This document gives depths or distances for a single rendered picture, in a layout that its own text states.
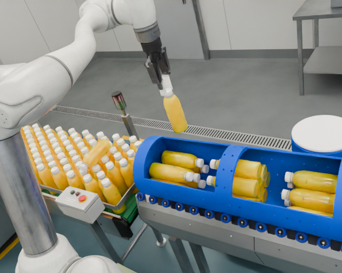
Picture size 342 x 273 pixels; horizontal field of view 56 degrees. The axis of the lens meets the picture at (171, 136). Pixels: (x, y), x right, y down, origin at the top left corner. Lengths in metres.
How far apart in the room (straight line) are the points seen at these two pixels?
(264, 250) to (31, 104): 1.05
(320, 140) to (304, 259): 0.53
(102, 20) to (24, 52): 4.86
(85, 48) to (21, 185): 0.40
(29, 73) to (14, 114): 0.09
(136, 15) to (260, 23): 3.63
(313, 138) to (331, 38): 3.01
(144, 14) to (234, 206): 0.75
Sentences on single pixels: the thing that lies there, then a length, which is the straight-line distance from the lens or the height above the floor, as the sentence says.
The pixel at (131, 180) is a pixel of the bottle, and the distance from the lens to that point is 1.68.
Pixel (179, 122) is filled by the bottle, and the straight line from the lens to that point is 1.37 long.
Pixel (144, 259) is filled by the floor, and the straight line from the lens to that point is 2.61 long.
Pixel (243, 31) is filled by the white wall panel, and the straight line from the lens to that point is 4.82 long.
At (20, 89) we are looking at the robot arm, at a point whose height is 1.83.
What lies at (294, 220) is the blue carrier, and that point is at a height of 1.10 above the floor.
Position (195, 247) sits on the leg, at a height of 0.38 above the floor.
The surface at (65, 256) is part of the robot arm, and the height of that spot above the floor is 1.29.
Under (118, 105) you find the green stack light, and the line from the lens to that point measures 1.96.
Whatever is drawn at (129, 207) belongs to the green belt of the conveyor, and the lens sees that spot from 1.69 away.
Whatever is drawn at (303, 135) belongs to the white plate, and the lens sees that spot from 1.63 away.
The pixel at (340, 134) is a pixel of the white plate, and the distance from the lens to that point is 1.64.
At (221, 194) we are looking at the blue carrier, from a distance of 1.24.
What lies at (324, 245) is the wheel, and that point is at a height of 0.96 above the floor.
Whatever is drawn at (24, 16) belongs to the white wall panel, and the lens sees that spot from 6.08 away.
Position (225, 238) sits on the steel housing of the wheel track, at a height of 0.86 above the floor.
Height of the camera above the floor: 2.04
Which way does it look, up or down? 34 degrees down
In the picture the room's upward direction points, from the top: 19 degrees counter-clockwise
